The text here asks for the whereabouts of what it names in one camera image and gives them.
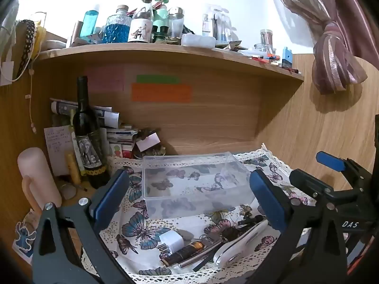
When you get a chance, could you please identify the rolled magazines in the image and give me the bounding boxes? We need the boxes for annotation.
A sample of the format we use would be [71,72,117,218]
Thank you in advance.
[49,97,121,128]

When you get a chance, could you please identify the yellow candle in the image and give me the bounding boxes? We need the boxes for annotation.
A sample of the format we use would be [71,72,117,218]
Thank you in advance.
[66,153,81,184]

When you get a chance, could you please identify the light blue slim bottle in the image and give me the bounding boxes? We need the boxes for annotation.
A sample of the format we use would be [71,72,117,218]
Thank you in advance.
[80,4,100,38]

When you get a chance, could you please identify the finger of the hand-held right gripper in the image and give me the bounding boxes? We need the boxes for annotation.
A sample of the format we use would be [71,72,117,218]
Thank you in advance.
[289,169,347,206]
[316,151,370,184]

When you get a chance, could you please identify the silver metal pen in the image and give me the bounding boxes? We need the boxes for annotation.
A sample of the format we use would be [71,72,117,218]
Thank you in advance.
[178,240,223,269]

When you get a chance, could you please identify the blue faceted glass bottle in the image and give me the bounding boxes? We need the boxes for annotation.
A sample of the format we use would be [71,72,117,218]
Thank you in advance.
[102,5,131,44]

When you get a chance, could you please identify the black lace band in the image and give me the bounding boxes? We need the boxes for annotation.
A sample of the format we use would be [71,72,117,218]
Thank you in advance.
[16,19,36,78]

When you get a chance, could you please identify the small white round candle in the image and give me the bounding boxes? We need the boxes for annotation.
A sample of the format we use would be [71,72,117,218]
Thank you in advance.
[60,183,78,201]

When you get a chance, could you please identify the white charger plug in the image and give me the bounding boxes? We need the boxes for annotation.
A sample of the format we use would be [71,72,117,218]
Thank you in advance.
[159,229,185,254]

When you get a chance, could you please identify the clear plastic storage box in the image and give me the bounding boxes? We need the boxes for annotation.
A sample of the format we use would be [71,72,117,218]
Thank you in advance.
[142,151,259,219]

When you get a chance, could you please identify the clear bottle with white label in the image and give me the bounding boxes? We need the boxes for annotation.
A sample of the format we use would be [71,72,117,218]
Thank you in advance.
[127,0,155,44]

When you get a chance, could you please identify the orange sticky note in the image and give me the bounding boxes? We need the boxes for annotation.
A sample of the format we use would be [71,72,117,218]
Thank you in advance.
[131,83,193,103]

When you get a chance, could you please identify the clear blister package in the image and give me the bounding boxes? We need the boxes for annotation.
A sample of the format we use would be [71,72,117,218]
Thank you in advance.
[203,4,232,42]

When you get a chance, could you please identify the dark wine bottle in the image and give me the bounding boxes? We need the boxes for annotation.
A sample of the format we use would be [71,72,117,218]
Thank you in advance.
[72,76,111,189]

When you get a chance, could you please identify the small glass jar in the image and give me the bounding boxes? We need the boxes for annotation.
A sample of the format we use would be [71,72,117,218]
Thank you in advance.
[254,29,275,54]

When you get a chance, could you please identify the stack of small cartons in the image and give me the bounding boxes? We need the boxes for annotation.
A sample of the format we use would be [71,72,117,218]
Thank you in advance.
[106,127,139,159]

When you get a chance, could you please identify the mint green pump bottle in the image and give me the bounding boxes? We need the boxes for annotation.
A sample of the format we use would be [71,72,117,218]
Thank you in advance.
[152,0,170,42]

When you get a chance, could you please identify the pink sticky note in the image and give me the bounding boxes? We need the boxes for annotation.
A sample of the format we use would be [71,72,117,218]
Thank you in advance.
[88,67,125,92]

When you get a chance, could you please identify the wooden shelf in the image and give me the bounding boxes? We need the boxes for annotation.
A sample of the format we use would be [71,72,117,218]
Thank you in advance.
[35,42,305,81]

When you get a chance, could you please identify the white handwritten note paper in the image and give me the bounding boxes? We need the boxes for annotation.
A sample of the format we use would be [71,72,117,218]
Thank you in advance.
[44,127,75,177]

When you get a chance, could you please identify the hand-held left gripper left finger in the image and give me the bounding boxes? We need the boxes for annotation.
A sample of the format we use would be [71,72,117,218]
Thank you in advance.
[32,169,131,284]

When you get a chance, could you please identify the black hair clip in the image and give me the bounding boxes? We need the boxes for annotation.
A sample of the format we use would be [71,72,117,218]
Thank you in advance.
[237,213,265,226]

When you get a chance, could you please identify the round tin of trinkets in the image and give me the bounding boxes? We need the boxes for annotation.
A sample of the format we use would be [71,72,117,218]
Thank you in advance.
[133,127,167,161]

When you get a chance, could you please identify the green sticky note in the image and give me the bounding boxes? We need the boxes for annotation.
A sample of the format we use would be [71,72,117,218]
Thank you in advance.
[136,75,180,84]

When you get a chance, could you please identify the butterfly print lace cloth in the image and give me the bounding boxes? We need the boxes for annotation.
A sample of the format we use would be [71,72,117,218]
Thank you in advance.
[80,143,317,284]

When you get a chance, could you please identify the mauve striped curtain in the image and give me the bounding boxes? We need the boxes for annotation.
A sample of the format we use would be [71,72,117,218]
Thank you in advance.
[264,0,379,96]

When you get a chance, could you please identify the white oval case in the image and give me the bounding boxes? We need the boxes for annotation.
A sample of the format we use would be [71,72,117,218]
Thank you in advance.
[213,218,269,269]

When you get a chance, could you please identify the white card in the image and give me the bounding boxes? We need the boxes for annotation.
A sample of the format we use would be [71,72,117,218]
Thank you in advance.
[135,133,162,152]

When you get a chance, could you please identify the white cable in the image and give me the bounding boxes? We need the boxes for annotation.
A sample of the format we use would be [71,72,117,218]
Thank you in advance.
[0,12,48,134]

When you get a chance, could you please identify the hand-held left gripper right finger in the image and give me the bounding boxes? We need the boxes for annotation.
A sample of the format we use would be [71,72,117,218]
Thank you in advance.
[249,169,347,284]

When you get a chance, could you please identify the blue cartoon sticker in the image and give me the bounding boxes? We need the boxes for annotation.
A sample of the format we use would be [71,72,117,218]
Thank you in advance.
[12,218,34,251]

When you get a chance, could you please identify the clear glass tumbler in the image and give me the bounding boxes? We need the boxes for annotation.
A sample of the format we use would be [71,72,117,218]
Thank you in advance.
[168,6,185,38]

